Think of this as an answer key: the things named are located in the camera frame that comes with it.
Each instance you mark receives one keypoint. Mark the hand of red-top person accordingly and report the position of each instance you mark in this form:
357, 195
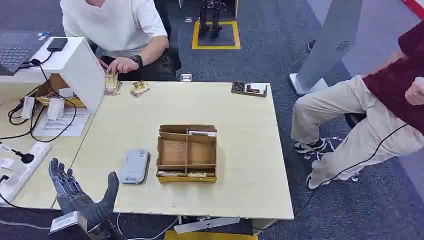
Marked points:
415, 94

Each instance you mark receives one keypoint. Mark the hand of white-top person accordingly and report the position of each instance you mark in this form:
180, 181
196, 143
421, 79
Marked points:
122, 65

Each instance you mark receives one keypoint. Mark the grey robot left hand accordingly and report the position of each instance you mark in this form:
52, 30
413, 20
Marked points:
82, 203

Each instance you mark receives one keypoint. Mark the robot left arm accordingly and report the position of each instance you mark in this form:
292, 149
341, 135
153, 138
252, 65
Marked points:
106, 232

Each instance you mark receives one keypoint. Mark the black wristwatch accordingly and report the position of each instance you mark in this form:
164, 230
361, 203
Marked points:
136, 60

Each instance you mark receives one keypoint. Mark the upright stack of gold cards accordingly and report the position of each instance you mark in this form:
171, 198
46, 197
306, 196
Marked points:
111, 82

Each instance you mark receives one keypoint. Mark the loose pile of gold cards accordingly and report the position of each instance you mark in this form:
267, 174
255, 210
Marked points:
139, 88

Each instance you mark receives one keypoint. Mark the white desk shelf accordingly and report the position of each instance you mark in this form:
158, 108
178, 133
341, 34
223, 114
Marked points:
84, 71

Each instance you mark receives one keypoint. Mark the person in white top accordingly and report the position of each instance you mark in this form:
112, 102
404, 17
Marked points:
112, 23

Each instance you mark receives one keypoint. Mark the person in dark red top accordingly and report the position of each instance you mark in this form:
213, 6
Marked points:
374, 109

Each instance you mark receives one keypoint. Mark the yellow bowl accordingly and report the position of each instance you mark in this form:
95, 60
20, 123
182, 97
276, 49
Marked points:
71, 102

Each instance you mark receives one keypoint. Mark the grey card reader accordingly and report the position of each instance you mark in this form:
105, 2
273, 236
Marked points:
134, 166

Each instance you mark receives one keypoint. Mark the silver floor socket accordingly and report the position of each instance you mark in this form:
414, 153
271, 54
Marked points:
186, 77

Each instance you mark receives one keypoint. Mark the black chair seat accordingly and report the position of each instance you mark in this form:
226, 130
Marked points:
354, 120

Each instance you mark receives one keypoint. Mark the white power strip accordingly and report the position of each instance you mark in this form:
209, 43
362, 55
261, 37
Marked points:
24, 169

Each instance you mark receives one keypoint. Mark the black phone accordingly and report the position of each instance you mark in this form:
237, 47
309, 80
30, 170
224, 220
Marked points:
57, 44

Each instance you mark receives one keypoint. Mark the black plug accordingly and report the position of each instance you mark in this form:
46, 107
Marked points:
26, 157

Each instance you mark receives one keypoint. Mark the white power adapter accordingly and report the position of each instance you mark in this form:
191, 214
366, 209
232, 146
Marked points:
55, 108
28, 107

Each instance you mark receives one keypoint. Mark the printed paper sheet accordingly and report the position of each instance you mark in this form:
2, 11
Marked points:
63, 124

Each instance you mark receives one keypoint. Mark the chrome chair base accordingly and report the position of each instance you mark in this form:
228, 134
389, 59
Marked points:
331, 141

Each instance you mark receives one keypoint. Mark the black robot legs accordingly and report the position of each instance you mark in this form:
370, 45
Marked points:
214, 20

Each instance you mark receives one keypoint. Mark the white card in box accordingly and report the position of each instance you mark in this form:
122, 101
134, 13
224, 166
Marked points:
202, 133

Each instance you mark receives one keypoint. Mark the gold cards in box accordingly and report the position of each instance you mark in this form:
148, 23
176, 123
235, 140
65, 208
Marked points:
185, 174

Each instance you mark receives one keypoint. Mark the dark laptop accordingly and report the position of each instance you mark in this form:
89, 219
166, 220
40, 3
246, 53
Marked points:
15, 49

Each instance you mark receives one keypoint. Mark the wooden compartment box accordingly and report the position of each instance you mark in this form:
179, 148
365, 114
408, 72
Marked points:
186, 154

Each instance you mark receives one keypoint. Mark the black and white shoe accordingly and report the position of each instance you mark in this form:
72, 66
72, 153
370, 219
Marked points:
309, 146

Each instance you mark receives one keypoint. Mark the black tray with cards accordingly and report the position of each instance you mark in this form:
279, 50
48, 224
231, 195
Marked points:
249, 88

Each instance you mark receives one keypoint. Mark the yellow sheet under desk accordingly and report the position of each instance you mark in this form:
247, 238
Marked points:
208, 236

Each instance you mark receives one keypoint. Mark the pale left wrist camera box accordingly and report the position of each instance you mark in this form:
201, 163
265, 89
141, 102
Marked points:
68, 222

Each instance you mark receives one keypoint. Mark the white desk bracket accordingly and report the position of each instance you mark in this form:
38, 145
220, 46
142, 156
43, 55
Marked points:
205, 225

